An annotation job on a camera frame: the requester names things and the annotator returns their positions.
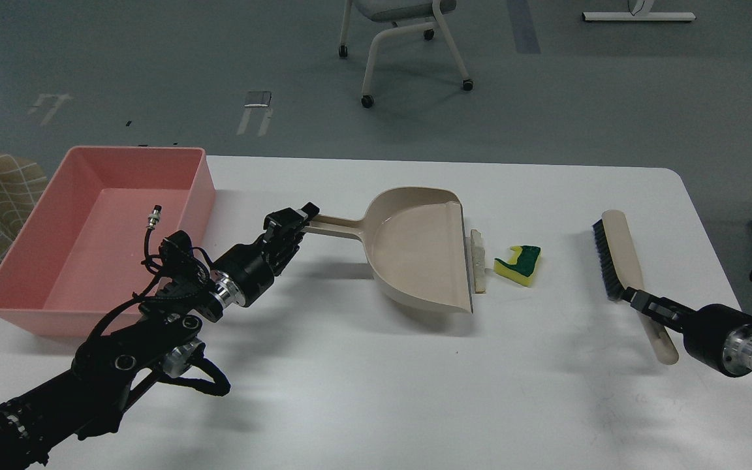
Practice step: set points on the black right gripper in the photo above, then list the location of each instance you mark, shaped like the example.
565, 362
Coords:
716, 335

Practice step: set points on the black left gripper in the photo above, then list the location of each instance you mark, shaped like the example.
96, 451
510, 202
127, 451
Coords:
245, 272

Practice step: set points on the beige hand brush black bristles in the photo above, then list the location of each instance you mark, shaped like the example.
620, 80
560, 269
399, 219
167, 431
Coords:
620, 268

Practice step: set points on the beige plastic dustpan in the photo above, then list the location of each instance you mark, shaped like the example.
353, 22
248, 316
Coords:
414, 242

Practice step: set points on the yellow green scouring sponge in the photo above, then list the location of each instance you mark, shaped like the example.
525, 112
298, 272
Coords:
522, 265

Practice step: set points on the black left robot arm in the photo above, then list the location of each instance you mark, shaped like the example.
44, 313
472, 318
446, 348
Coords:
151, 338

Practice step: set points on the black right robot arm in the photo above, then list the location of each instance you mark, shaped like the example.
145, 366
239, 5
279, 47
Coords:
718, 336

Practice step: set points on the pink plastic bin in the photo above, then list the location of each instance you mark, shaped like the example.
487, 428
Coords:
79, 253

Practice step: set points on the grey floor socket plate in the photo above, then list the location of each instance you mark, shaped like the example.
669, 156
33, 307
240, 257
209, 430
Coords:
257, 99

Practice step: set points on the white table base bar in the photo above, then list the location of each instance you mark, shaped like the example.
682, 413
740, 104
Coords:
639, 17

